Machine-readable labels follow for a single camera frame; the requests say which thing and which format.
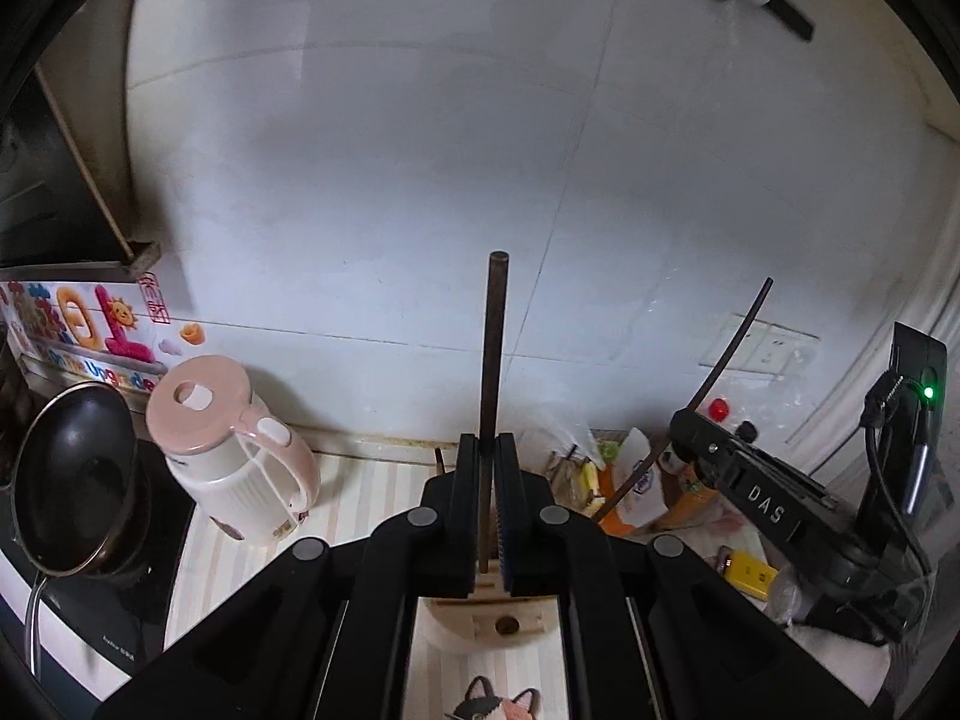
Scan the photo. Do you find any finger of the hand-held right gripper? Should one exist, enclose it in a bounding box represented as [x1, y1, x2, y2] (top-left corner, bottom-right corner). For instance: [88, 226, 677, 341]
[669, 406, 740, 477]

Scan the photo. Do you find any cream chopstick holder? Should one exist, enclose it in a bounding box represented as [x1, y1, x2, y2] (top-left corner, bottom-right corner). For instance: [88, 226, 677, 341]
[420, 574, 565, 653]

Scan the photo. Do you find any knitted calico cat mat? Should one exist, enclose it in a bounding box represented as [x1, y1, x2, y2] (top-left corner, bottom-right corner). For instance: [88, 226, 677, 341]
[442, 675, 542, 720]

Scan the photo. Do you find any white cloth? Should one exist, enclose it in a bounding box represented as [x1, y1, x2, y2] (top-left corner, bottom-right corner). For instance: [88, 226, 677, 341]
[780, 615, 901, 720]

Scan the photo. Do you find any striped table mat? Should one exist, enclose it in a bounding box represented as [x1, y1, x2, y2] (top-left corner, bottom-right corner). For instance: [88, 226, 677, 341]
[161, 427, 571, 720]

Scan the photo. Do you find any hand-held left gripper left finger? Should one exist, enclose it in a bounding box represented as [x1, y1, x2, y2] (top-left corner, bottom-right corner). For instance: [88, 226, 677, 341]
[94, 433, 481, 720]

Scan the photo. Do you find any black cable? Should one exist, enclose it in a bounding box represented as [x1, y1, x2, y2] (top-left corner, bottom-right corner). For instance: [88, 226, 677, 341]
[862, 371, 935, 563]

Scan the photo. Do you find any black frying pan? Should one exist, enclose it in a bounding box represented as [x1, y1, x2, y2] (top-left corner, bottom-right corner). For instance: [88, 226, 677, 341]
[11, 381, 151, 680]

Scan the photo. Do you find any colourful cartoon wall sticker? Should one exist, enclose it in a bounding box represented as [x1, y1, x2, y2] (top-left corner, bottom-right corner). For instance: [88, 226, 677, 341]
[0, 270, 207, 398]

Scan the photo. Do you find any black induction cooker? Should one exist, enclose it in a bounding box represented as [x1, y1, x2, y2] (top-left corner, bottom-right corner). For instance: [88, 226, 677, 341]
[0, 420, 197, 691]

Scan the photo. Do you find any white wall socket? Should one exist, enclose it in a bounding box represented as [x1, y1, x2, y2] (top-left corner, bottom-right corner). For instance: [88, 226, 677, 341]
[701, 313, 820, 380]

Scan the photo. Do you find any dark wooden chopstick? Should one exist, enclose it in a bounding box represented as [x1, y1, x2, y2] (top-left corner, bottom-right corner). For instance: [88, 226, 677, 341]
[477, 251, 511, 575]
[594, 277, 775, 524]

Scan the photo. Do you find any dark range hood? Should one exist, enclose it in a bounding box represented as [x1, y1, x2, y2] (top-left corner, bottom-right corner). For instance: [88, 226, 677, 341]
[0, 67, 162, 282]

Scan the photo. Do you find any pink and white kettle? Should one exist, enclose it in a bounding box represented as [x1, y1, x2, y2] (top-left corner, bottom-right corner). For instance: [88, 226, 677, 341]
[145, 355, 322, 547]

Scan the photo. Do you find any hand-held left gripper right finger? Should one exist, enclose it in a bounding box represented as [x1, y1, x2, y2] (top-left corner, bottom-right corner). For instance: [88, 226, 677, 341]
[493, 433, 875, 720]

